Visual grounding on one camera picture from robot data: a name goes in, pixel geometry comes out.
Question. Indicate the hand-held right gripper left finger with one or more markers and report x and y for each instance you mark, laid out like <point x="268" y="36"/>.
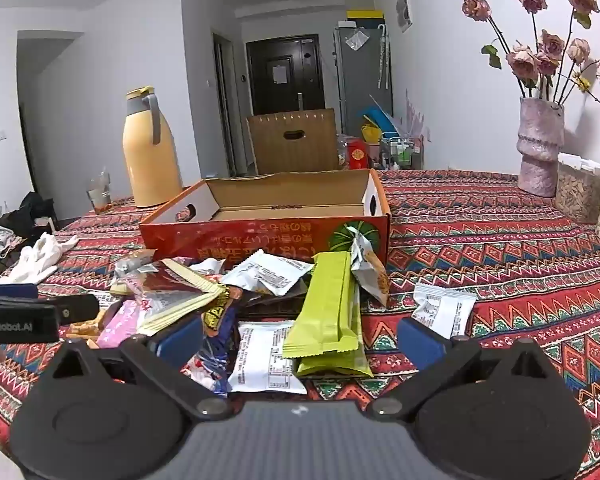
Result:
<point x="180" y="340"/>

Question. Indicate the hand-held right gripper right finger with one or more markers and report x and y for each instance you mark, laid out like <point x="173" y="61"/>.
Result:
<point x="420" y="340"/>

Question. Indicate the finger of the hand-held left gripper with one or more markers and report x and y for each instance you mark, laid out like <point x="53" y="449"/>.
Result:
<point x="15" y="291"/>
<point x="77" y="308"/>

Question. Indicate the clear cracker stick packet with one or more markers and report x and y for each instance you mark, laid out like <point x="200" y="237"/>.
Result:
<point x="82" y="332"/>

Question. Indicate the white snack packet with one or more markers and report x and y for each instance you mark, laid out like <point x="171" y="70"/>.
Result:
<point x="270" y="272"/>
<point x="265" y="365"/>
<point x="442" y="307"/>
<point x="207" y="265"/>

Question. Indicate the red blue snack packet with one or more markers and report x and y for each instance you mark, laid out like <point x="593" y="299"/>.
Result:
<point x="215" y="365"/>

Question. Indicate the yellow black snack packet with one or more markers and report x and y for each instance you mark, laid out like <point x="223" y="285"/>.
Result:
<point x="219" y="312"/>

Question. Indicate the red cream snack packet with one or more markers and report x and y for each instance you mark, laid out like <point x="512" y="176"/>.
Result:
<point x="175" y="292"/>

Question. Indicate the pink snack packet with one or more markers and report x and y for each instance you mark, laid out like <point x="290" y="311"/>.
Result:
<point x="122" y="325"/>

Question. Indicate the clear snack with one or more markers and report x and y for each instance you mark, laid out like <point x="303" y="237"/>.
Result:
<point x="130" y="267"/>

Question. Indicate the green long snack packet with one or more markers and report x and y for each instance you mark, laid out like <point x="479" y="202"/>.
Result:
<point x="340" y="365"/>
<point x="325" y="305"/>

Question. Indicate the gold silver snack packet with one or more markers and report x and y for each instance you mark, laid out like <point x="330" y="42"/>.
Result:
<point x="370" y="272"/>

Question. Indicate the dark snack packet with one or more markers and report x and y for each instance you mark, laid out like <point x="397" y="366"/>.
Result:
<point x="270" y="304"/>

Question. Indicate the red cardboard box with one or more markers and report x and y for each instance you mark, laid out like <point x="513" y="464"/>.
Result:
<point x="260" y="240"/>

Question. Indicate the white cotton glove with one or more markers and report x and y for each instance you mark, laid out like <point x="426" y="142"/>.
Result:
<point x="52" y="250"/>
<point x="25" y="271"/>

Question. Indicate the dark bag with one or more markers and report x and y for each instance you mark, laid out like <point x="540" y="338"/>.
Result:
<point x="30" y="212"/>

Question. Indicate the glass cup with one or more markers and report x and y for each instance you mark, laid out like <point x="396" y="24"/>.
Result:
<point x="99" y="195"/>

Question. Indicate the yellow thermos jug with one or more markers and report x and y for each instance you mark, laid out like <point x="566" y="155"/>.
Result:
<point x="150" y="160"/>

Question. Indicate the small red box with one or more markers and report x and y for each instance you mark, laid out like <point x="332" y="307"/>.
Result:
<point x="357" y="156"/>

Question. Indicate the yellow plastic item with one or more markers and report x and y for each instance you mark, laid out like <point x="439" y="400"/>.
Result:
<point x="371" y="134"/>

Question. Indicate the clear plastic storage container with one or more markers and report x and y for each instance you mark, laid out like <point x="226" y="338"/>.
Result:
<point x="580" y="190"/>

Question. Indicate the wooden chair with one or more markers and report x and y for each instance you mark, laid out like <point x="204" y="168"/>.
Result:
<point x="290" y="145"/>

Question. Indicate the pink textured vase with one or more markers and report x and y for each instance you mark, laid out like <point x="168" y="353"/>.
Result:
<point x="540" y="150"/>

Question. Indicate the pink feathery decoration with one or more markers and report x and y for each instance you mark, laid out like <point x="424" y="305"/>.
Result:
<point x="415" y="115"/>

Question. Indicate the blue plastic item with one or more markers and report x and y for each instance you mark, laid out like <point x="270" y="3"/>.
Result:
<point x="375" y="117"/>

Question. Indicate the grey refrigerator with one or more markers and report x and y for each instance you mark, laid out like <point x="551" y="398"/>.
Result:
<point x="360" y="80"/>

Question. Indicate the dark entrance door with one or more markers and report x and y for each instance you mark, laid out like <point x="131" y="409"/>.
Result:
<point x="285" y="75"/>

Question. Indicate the white folded umbrella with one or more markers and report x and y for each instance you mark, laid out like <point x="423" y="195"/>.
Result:
<point x="384" y="55"/>

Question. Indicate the dried pink roses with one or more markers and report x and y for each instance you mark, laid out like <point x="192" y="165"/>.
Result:
<point x="525" y="60"/>

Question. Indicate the yellow box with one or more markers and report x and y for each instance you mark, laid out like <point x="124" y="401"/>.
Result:
<point x="365" y="15"/>

